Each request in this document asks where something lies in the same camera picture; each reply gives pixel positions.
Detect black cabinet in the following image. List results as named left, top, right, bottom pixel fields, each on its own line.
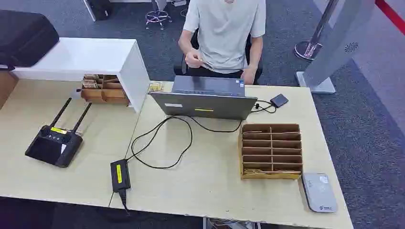
left=83, top=0, right=112, bottom=22

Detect small black external drive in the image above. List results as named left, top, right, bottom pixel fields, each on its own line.
left=269, top=93, right=289, bottom=109

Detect black power adapter yellow label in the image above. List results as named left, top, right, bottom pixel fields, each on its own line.
left=110, top=159, right=131, bottom=193

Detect white desk shelf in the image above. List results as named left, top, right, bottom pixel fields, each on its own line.
left=11, top=37, right=151, bottom=114

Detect brown cardboard box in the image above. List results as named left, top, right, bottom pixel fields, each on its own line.
left=0, top=71, right=19, bottom=110

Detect chrome stool base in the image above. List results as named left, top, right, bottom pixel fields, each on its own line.
left=145, top=0, right=173, bottom=31

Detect black carrying case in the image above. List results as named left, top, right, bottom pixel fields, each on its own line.
left=0, top=9, right=60, bottom=69

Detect person's right hand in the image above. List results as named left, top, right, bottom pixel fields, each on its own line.
left=184, top=49, right=205, bottom=69

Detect grey laptop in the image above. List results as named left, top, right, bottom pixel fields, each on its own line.
left=149, top=75, right=258, bottom=121

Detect black remote controller with antennas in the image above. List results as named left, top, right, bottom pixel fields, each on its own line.
left=24, top=97, right=92, bottom=168

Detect loose stack of cards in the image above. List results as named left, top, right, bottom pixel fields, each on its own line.
left=148, top=81, right=167, bottom=94

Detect black mains cable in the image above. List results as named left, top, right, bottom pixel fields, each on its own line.
left=118, top=189, right=131, bottom=217

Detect cards in storage box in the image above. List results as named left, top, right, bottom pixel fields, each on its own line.
left=81, top=74, right=100, bottom=89

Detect black drive cable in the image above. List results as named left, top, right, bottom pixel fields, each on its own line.
left=251, top=100, right=277, bottom=115

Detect chrome stanchion post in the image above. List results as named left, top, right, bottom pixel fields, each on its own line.
left=294, top=0, right=339, bottom=61

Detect person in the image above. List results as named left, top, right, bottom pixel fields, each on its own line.
left=178, top=0, right=267, bottom=85

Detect person's left hand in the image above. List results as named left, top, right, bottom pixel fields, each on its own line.
left=241, top=67, right=257, bottom=85

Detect grey kiosk stand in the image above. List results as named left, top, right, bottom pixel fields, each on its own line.
left=296, top=0, right=377, bottom=94

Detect flat grey card reader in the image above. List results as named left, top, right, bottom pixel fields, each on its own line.
left=302, top=173, right=338, bottom=213

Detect black laptop power cable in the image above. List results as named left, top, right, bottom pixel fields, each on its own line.
left=130, top=115, right=244, bottom=170

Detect wooden card box with dividers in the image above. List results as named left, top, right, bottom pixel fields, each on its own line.
left=238, top=123, right=304, bottom=180

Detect red barrier belt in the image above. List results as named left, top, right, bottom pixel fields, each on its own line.
left=374, top=0, right=405, bottom=36

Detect wooden storage box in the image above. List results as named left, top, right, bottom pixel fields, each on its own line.
left=79, top=73, right=130, bottom=106

